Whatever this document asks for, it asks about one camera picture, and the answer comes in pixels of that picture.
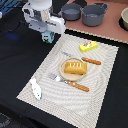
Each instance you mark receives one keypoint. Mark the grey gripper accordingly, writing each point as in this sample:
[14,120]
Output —
[40,19]

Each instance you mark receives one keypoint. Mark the yellow butter box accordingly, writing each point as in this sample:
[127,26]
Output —
[88,46]

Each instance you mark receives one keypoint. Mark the orange bread loaf toy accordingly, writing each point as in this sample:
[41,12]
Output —
[75,67]

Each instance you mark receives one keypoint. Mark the white fish toy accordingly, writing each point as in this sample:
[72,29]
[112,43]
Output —
[36,89]

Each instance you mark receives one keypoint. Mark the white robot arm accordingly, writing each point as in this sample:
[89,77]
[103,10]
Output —
[37,2]

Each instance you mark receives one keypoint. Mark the light blue milk carton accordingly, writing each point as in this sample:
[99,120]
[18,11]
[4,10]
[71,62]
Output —
[48,36]

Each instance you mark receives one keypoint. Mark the small dark grey pot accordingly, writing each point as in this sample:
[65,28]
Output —
[71,12]

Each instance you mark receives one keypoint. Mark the large dark grey pot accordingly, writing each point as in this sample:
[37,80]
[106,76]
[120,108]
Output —
[92,15]

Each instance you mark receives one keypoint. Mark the wooden round plate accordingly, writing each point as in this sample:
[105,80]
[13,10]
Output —
[70,76]

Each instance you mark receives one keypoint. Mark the salmon pink mat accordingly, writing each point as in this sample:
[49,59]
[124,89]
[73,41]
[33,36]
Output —
[109,28]

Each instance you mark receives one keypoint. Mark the beige bowl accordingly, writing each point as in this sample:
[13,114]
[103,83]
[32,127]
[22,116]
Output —
[124,16]

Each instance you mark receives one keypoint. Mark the beige woven placemat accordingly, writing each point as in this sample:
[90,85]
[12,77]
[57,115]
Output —
[72,105]

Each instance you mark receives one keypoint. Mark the fork with wooden handle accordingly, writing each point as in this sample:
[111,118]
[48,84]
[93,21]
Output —
[59,79]

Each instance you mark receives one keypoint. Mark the knife with wooden handle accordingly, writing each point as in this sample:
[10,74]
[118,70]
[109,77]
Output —
[83,58]

